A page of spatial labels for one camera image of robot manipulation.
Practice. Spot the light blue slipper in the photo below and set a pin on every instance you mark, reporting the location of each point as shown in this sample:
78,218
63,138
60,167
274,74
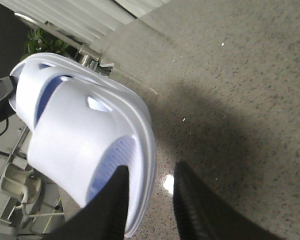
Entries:
86,130
36,71

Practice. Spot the white metal equipment frame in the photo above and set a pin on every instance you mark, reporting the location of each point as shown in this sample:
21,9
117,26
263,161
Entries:
30,205

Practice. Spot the green potted plant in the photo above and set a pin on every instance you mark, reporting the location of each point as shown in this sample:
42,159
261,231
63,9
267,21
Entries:
41,41

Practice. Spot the beige pleated curtain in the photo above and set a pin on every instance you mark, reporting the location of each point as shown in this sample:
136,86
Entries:
87,21

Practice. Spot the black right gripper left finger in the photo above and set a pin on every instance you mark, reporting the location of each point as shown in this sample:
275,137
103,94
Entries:
105,217

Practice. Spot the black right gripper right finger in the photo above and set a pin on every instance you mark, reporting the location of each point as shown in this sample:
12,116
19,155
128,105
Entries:
202,215

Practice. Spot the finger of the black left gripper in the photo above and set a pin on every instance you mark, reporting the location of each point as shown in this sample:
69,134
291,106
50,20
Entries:
8,87

